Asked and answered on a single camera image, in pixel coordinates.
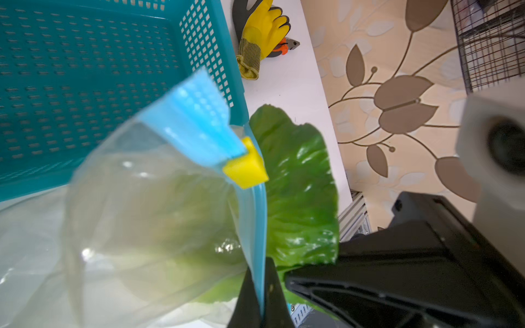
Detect teal plastic basket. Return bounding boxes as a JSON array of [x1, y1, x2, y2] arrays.
[[1, 0, 249, 201]]

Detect black wire basket right wall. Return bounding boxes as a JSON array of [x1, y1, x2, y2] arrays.
[[451, 0, 524, 93]]

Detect yellow black work glove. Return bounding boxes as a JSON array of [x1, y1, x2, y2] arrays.
[[232, 0, 291, 80]]

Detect clear plastic bag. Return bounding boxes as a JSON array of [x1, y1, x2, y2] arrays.
[[1, 69, 266, 327]]

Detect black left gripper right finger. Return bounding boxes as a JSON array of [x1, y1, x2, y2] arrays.
[[262, 257, 295, 328]]

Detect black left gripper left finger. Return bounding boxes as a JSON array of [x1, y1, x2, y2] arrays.
[[226, 269, 262, 328]]

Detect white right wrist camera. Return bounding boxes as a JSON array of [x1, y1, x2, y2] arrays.
[[456, 77, 524, 274]]

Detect pale chinese cabbage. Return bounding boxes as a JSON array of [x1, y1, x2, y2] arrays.
[[185, 105, 339, 303]]

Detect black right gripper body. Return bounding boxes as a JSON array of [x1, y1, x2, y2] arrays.
[[285, 192, 524, 327]]

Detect red handled pliers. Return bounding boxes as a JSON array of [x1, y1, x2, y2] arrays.
[[268, 38, 300, 58]]

